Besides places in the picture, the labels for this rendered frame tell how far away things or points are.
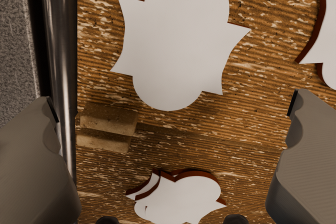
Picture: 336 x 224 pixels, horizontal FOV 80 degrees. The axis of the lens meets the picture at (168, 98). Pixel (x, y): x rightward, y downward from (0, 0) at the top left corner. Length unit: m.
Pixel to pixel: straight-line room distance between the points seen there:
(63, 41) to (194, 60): 0.14
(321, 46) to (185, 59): 0.12
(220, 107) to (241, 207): 0.21
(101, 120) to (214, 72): 0.12
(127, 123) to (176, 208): 0.17
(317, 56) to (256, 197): 0.24
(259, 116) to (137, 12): 0.18
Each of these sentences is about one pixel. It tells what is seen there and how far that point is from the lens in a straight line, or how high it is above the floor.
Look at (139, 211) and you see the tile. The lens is 0.38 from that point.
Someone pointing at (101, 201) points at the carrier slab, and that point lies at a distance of 0.38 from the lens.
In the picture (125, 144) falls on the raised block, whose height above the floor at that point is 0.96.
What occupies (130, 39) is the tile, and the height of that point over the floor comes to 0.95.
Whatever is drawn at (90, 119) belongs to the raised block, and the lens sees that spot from 0.22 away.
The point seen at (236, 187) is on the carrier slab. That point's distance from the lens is 0.35.
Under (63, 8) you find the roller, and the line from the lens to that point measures 0.23.
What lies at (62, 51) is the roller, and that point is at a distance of 0.25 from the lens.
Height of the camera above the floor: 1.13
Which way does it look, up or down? 59 degrees down
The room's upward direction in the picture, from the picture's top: 179 degrees counter-clockwise
